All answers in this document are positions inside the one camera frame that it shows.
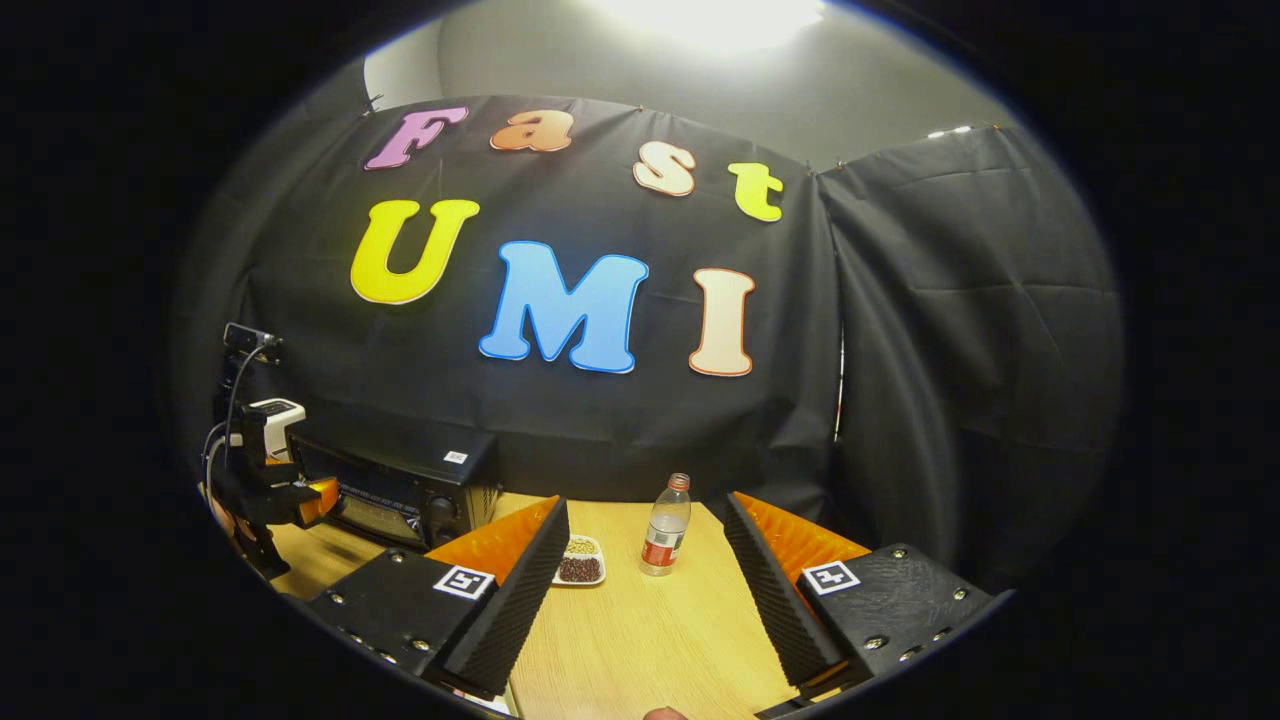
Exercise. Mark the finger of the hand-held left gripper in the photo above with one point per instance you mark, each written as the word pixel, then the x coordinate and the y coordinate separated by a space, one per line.
pixel 305 500

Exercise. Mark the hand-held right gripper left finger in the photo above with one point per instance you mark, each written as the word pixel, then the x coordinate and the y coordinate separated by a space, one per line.
pixel 510 610

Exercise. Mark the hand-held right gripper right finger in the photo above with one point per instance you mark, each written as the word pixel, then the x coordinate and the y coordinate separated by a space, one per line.
pixel 775 600

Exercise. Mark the black electric oven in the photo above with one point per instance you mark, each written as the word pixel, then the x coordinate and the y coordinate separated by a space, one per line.
pixel 420 470

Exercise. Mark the white toaster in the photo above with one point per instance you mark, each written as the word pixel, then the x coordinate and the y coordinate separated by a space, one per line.
pixel 278 420

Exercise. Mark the white divided plate of beans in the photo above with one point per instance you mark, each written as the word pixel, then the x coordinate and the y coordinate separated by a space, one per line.
pixel 580 562

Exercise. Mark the clear plastic bottle red label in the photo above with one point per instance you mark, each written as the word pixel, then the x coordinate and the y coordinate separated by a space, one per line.
pixel 663 535

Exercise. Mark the black backdrop cloth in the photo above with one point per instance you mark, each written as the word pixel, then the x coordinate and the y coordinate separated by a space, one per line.
pixel 620 420

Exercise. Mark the small ceiling light panel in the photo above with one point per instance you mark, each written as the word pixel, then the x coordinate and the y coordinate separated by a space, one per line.
pixel 950 131

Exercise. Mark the large ceiling light panel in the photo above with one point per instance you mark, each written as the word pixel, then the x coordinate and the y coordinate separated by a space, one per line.
pixel 715 18

